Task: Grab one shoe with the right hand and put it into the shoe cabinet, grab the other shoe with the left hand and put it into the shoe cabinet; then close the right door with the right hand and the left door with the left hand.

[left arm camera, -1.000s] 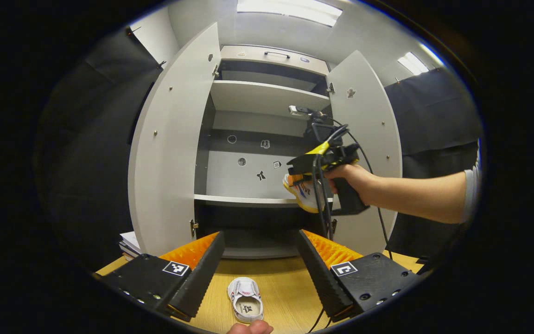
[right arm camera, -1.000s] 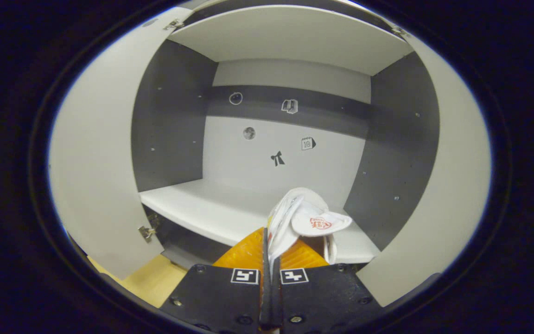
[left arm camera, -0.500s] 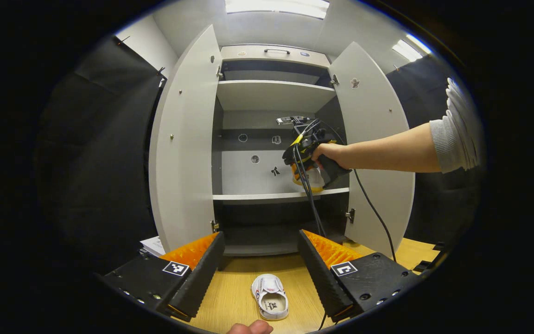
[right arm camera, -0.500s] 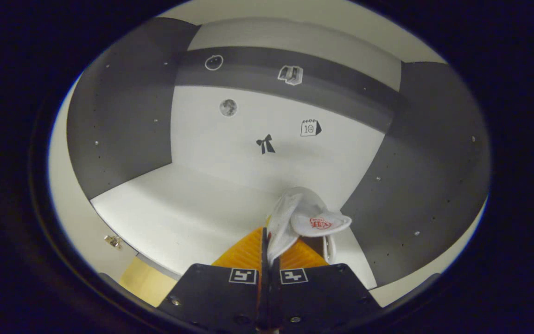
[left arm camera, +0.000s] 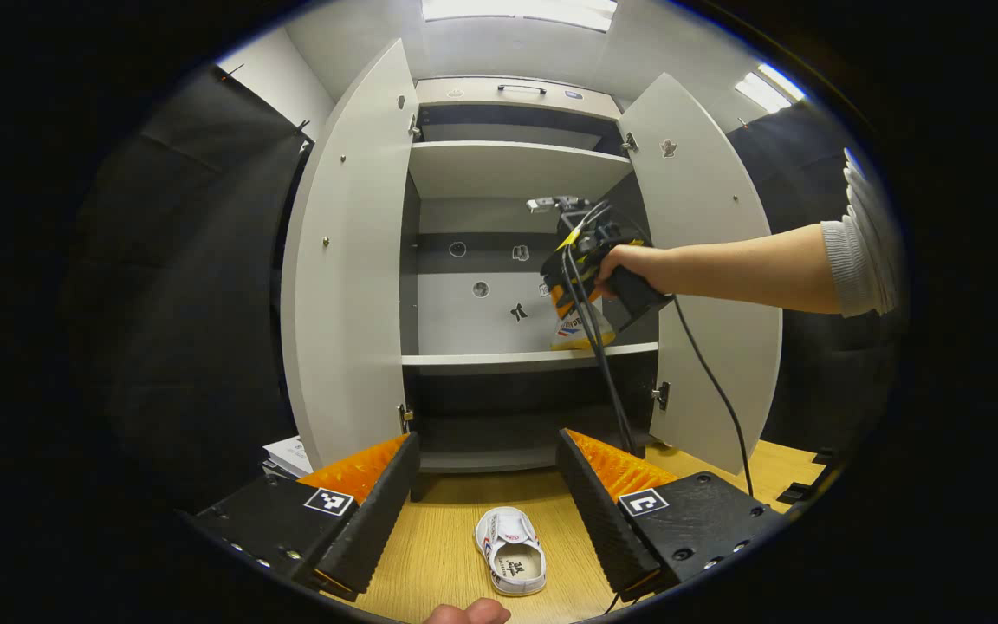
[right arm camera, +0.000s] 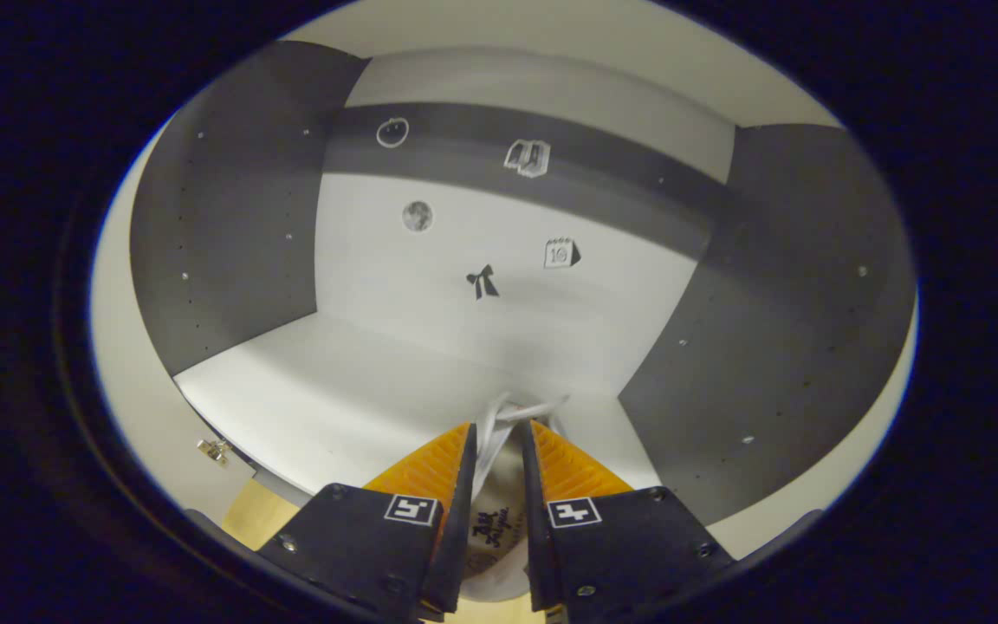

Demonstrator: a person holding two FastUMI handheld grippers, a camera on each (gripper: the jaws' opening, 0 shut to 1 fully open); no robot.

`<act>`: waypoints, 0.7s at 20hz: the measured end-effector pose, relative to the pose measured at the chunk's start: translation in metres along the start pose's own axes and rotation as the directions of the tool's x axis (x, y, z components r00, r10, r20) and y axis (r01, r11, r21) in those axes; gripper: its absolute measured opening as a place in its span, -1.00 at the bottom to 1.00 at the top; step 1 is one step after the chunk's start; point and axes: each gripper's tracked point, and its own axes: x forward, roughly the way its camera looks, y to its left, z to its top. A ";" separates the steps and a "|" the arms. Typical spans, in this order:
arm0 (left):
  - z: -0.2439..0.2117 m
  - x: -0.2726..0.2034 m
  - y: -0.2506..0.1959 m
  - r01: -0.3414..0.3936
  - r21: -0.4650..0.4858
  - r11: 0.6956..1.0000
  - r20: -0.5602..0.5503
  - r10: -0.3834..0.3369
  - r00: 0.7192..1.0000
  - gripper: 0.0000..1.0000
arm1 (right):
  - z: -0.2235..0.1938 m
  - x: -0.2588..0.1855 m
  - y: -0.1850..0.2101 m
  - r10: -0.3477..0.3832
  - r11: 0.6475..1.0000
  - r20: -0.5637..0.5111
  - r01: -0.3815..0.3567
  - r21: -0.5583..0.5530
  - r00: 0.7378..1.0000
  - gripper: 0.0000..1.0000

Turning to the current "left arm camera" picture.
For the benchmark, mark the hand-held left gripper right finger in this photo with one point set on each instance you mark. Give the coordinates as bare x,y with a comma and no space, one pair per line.
603,511

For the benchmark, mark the white paper stack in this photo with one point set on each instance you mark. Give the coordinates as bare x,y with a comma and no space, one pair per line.
289,455

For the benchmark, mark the white shoe cabinet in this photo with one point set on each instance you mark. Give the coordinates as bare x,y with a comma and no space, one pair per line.
482,321

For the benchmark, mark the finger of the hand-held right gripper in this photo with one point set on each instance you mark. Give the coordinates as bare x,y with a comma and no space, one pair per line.
575,303

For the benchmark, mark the ceiling light panel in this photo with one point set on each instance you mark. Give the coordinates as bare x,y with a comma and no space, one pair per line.
767,87
516,10

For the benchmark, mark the white shoe cabinet door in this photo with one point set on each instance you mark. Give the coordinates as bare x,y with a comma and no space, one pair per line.
343,260
724,381

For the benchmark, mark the black bracket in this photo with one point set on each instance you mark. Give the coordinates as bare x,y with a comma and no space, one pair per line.
798,492

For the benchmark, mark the grey striped sleeve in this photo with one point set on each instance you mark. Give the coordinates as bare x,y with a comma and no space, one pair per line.
863,251

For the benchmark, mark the white cabinet drawer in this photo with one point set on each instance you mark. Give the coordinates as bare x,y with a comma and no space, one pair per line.
473,100

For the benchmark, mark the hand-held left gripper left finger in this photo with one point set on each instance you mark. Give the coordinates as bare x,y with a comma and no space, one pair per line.
378,511

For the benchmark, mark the white shoe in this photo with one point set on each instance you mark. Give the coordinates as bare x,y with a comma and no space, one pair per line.
512,555
581,336

